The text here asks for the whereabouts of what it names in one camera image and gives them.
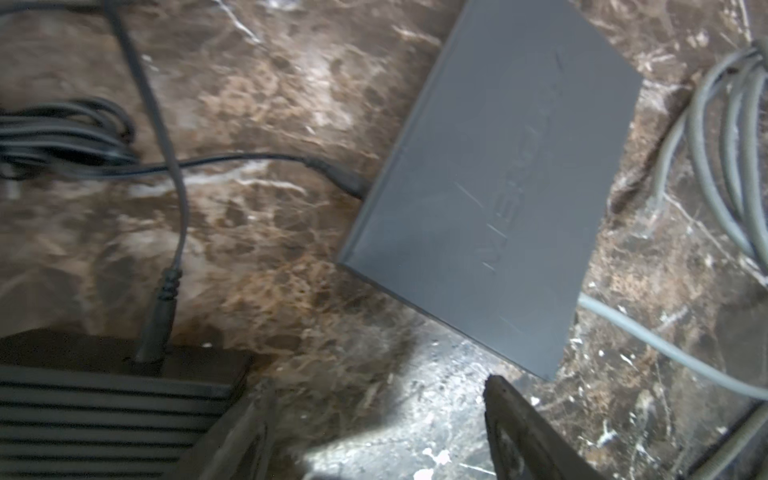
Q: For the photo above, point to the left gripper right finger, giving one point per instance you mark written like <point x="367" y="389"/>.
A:
<point x="522" y="443"/>

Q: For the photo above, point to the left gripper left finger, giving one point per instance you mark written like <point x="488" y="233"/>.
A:
<point x="239" y="445"/>

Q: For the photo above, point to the square dark grey switch box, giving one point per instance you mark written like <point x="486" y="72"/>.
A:
<point x="486" y="211"/>

